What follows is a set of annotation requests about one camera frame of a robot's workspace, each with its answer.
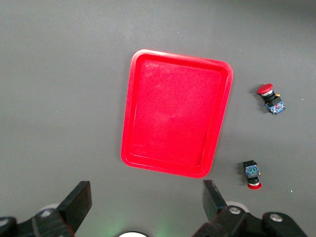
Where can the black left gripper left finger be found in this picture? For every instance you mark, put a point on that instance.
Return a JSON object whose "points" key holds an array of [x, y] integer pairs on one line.
{"points": [[76, 205]]}

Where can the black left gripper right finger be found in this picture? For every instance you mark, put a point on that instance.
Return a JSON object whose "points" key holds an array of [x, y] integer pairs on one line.
{"points": [[214, 207]]}

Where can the red mushroom push button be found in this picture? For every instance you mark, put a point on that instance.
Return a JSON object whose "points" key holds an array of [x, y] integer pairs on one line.
{"points": [[251, 170], [265, 89]]}

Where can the red plastic tray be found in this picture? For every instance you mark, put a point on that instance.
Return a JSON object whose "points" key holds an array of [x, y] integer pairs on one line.
{"points": [[172, 111]]}

